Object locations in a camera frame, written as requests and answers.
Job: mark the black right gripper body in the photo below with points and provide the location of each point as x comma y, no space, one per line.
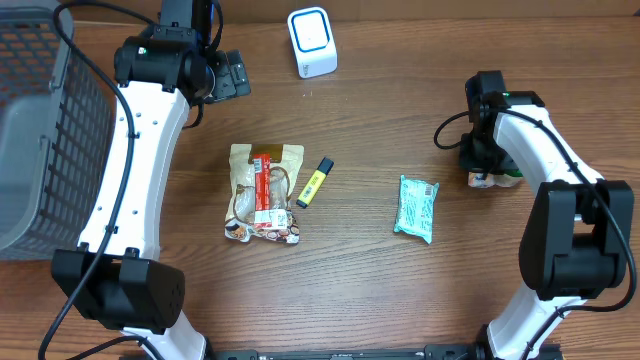
482,154

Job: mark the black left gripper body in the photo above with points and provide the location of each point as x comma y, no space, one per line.
220,79

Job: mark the small orange snack box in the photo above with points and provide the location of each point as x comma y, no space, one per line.
480,180

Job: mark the green lidded beige jar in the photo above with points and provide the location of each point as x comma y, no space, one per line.
508,178

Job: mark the beige brown snack pouch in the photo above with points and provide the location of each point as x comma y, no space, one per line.
239,220

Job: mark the teal orange snack pack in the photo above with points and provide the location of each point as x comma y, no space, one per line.
415,212

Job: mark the yellow highlighter pen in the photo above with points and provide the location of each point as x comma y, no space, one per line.
313,185

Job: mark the red stick snack packet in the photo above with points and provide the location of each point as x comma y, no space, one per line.
271,193

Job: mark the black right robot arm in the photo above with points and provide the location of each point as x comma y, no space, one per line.
576,241

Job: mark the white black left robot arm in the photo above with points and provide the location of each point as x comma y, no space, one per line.
114,275

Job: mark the white barcode scanner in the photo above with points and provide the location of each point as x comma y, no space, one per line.
312,42

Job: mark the grey plastic shopping basket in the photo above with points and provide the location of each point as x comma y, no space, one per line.
56,127

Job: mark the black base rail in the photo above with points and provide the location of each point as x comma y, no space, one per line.
474,351

